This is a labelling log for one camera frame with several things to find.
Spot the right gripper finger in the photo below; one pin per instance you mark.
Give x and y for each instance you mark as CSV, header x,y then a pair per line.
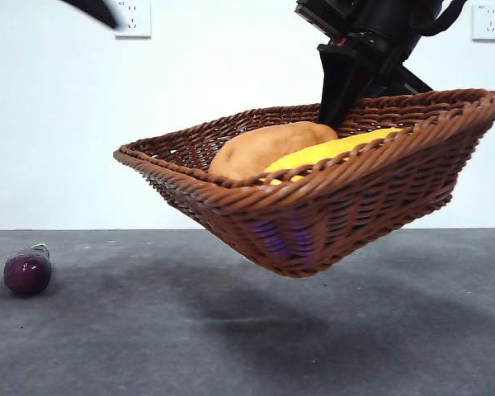
x,y
412,82
336,86

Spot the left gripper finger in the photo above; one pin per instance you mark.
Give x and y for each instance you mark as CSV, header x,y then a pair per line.
x,y
99,10

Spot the brown potato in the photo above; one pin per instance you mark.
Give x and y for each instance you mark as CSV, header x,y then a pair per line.
x,y
264,150

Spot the brown wicker basket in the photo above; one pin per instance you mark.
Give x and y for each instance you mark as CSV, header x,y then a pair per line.
x,y
354,206

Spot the purple eggplant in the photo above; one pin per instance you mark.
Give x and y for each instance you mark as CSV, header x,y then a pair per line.
x,y
26,270

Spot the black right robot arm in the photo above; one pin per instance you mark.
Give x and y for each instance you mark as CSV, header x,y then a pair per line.
x,y
379,20

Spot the white wall socket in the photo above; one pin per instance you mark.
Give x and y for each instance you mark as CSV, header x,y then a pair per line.
x,y
138,24
489,22

